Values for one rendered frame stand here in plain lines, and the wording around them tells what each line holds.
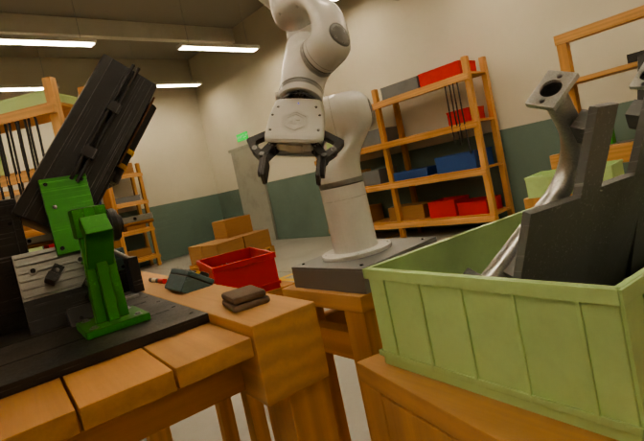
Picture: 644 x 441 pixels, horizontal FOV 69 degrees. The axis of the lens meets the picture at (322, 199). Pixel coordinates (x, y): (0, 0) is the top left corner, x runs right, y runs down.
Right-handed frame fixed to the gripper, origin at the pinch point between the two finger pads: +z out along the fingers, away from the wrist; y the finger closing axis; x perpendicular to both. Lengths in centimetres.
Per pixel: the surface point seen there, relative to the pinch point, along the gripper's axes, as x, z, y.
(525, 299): -8.5, 23.0, 31.5
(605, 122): -17.3, 2.8, 41.6
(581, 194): -10.7, 9.3, 40.0
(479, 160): 415, -315, 156
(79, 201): 40, -17, -64
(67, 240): 41, -6, -64
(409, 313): 9.1, 19.5, 19.7
